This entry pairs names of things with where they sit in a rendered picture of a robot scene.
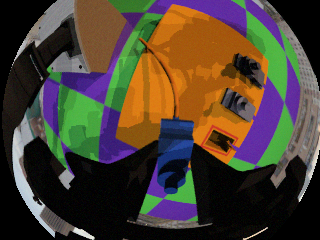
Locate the orange rectangular chassis with pockets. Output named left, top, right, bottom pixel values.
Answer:
left=115, top=4, right=269, bottom=164

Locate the blue micro servo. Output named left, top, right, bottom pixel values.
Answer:
left=139, top=37, right=195, bottom=195

